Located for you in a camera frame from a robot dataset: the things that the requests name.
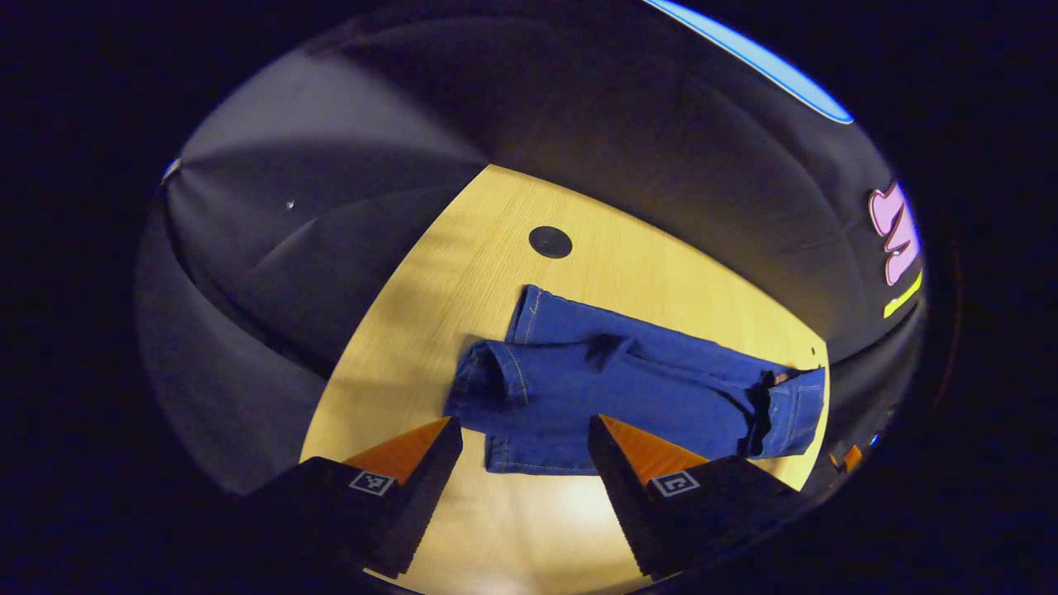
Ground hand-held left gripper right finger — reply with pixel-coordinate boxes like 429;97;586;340
587;412;817;579

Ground blue denim jeans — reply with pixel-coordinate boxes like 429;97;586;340
444;284;827;476

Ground black backdrop cloth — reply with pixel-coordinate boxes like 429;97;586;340
136;0;927;497

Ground black round table grommet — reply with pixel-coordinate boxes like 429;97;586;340
529;226;574;260

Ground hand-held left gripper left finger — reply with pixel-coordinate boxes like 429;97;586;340
242;415;465;580

